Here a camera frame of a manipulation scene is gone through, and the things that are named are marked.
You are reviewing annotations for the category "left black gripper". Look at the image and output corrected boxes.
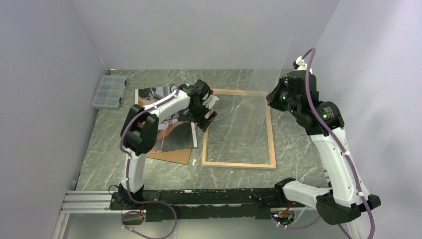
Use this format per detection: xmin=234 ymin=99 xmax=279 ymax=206
xmin=184 ymin=101 xmax=217 ymax=132

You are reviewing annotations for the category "printed photo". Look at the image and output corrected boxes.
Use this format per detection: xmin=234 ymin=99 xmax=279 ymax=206
xmin=135 ymin=86 xmax=198 ymax=155

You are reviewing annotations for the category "brown backing board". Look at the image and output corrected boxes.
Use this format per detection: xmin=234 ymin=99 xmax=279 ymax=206
xmin=147 ymin=148 xmax=192 ymax=165

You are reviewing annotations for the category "clear glass pane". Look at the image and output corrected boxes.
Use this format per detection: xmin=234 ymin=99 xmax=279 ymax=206
xmin=207 ymin=36 xmax=294 ymax=164

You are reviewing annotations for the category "wooden picture frame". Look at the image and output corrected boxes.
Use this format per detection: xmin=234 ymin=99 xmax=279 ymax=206
xmin=201 ymin=88 xmax=277 ymax=169

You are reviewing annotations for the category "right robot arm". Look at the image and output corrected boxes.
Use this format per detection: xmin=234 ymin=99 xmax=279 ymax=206
xmin=265 ymin=70 xmax=381 ymax=225

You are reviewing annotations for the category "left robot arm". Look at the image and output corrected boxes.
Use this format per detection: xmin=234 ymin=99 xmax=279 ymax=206
xmin=119 ymin=80 xmax=219 ymax=209

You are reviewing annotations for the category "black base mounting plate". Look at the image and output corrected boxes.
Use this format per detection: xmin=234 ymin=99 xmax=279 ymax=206
xmin=110 ymin=188 xmax=303 ymax=222

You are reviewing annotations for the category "clear plastic organizer box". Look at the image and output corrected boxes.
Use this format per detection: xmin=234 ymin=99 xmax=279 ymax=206
xmin=92 ymin=75 xmax=127 ymax=109

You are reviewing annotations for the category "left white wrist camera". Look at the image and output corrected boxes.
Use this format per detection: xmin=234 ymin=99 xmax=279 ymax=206
xmin=202 ymin=94 xmax=219 ymax=109

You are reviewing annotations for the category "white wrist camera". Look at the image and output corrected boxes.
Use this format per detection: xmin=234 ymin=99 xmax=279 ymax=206
xmin=202 ymin=94 xmax=219 ymax=109
xmin=293 ymin=56 xmax=308 ymax=71

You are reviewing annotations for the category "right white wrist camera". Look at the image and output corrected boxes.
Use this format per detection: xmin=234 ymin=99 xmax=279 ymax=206
xmin=293 ymin=56 xmax=308 ymax=71

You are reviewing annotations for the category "aluminium rail frame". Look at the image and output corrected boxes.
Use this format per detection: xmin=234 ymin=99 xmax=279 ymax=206
xmin=52 ymin=186 xmax=361 ymax=239

